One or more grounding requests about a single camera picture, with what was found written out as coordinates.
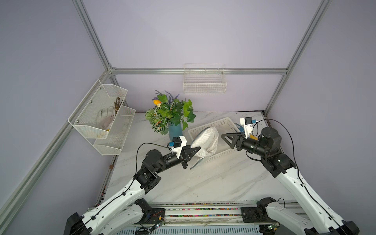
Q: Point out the white mesh lower wall shelf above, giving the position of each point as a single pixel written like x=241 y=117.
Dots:
x=114 y=143

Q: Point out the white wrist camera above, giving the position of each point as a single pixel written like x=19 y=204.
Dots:
x=248 y=123
x=177 y=144

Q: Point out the blue yellow garden fork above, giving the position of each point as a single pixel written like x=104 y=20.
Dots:
x=241 y=129

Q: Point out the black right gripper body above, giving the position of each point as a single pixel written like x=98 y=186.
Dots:
x=239 y=146

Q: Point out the white mesh upper wall shelf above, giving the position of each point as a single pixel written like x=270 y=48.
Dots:
x=83 y=119

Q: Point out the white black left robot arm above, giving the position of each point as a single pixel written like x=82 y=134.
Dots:
x=95 y=221

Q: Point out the white mesh wall shelf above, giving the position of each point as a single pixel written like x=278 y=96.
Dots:
x=83 y=119
x=114 y=143

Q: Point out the white mesh laundry bag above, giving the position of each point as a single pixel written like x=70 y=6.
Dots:
x=207 y=140

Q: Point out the aluminium frame rail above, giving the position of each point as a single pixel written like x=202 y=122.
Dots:
x=178 y=71

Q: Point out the green artificial plant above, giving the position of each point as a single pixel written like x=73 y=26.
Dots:
x=169 y=111

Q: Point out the teal vase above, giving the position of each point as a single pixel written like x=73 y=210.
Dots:
x=174 y=130

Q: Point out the white wire wall basket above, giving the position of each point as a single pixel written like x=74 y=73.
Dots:
x=207 y=84

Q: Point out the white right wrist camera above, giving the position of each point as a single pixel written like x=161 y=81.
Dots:
x=248 y=123

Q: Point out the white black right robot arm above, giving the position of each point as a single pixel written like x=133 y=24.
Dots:
x=322 y=220

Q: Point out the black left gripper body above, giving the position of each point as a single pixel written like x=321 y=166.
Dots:
x=182 y=159

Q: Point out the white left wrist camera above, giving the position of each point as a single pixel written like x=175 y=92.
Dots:
x=177 y=144

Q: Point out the cream perforated plastic basket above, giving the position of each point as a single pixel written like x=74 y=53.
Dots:
x=223 y=126

